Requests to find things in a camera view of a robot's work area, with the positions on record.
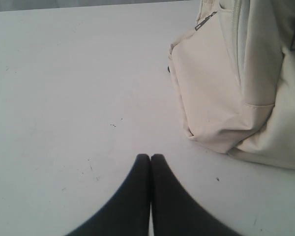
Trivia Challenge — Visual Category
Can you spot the metal side pocket zipper pull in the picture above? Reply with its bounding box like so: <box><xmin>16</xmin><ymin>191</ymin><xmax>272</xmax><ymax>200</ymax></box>
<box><xmin>195</xmin><ymin>11</ymin><xmax>217</xmax><ymax>31</ymax></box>

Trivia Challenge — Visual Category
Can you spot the cream canvas duffel bag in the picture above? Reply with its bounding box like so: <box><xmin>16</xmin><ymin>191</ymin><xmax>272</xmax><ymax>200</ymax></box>
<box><xmin>169</xmin><ymin>0</ymin><xmax>295</xmax><ymax>170</ymax></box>

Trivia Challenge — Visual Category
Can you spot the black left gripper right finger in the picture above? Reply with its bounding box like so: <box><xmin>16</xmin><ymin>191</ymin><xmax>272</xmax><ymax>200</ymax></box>
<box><xmin>150</xmin><ymin>154</ymin><xmax>239</xmax><ymax>236</ymax></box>

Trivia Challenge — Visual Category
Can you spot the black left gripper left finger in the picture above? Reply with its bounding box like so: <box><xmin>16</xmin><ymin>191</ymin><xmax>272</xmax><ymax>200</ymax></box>
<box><xmin>69</xmin><ymin>154</ymin><xmax>150</xmax><ymax>236</ymax></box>

